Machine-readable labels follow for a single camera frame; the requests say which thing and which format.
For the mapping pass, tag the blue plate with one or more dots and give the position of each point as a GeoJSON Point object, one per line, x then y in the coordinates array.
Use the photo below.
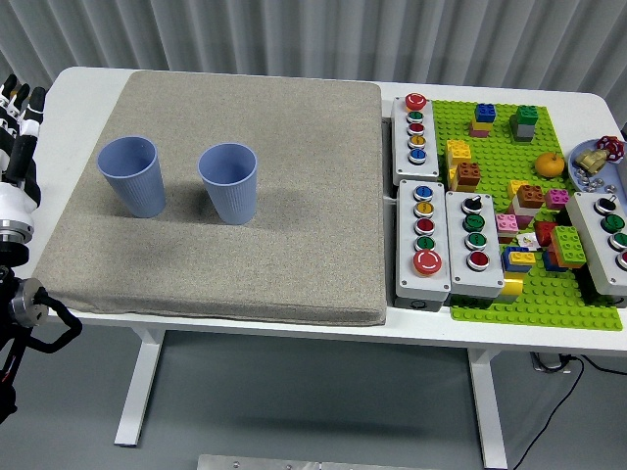
{"type": "Point", "coordinates": [610, 172]}

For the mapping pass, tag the blue building block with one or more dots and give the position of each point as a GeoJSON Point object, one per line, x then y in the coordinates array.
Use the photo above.
{"type": "Point", "coordinates": [485, 112]}
{"type": "Point", "coordinates": [514, 264]}

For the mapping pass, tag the orange fruit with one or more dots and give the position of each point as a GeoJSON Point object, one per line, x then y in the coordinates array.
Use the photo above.
{"type": "Point", "coordinates": [549, 165]}

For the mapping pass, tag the grey-brown fabric mat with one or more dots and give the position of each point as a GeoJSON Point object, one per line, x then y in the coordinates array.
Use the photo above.
{"type": "Point", "coordinates": [294, 196]}

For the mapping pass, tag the green studded baseplate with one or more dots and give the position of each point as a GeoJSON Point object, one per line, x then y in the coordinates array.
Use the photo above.
{"type": "Point", "coordinates": [495, 156]}

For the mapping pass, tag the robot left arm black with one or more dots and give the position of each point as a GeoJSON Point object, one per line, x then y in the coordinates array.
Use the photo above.
{"type": "Point", "coordinates": [24, 303]}

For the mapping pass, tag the brown building block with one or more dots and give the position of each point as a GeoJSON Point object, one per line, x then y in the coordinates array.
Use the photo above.
{"type": "Point", "coordinates": [530, 196]}
{"type": "Point", "coordinates": [468, 175]}

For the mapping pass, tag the yellow building block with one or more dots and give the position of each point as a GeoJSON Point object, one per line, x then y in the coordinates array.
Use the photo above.
{"type": "Point", "coordinates": [458, 152]}
{"type": "Point", "coordinates": [512, 285]}
{"type": "Point", "coordinates": [452, 180]}
{"type": "Point", "coordinates": [515, 188]}
{"type": "Point", "coordinates": [481, 126]}

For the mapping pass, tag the grey four-button control box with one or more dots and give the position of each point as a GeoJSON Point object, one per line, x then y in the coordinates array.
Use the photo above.
{"type": "Point", "coordinates": [458, 245]}
{"type": "Point", "coordinates": [588, 235]}

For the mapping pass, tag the brass valve red handwheel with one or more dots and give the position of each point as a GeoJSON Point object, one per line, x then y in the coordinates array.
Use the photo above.
{"type": "Point", "coordinates": [593, 159]}

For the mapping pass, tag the white pleated curtain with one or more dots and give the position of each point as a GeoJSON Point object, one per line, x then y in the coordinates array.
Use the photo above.
{"type": "Point", "coordinates": [294, 34]}

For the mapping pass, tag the blue ribbed plastic cup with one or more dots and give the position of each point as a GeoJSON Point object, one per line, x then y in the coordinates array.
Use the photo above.
{"type": "Point", "coordinates": [137, 191]}
{"type": "Point", "coordinates": [232, 196]}

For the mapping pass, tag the grey five-button control box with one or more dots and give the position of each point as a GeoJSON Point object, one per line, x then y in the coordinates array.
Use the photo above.
{"type": "Point", "coordinates": [406, 245]}
{"type": "Point", "coordinates": [401, 147]}

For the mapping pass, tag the red building block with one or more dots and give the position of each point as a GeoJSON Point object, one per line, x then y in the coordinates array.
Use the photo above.
{"type": "Point", "coordinates": [545, 234]}

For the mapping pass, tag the grey building block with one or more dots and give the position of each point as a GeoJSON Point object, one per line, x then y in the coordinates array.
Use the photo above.
{"type": "Point", "coordinates": [523, 131]}

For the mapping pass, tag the large green building block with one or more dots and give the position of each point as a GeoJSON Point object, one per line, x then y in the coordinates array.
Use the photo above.
{"type": "Point", "coordinates": [568, 246]}

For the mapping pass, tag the white table leg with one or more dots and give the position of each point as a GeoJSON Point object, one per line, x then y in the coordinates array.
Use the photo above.
{"type": "Point", "coordinates": [139, 387]}
{"type": "Point", "coordinates": [485, 406]}

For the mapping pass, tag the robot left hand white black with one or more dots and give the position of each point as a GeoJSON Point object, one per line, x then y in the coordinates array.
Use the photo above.
{"type": "Point", "coordinates": [14, 201]}

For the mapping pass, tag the magenta building block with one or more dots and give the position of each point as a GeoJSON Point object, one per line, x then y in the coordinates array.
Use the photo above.
{"type": "Point", "coordinates": [557, 199]}

